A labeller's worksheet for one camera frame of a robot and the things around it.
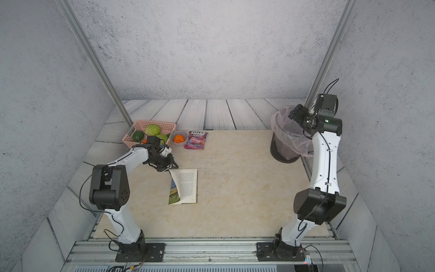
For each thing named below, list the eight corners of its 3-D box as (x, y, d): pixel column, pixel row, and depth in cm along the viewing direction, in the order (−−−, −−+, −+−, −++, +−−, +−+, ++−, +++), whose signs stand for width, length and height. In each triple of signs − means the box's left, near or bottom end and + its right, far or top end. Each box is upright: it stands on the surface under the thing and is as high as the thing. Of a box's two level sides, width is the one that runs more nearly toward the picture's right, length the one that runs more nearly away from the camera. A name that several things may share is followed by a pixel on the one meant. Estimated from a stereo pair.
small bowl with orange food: (170, 146, 112) (169, 141, 108) (173, 135, 119) (172, 130, 115) (186, 146, 112) (185, 141, 108) (188, 135, 119) (187, 130, 115)
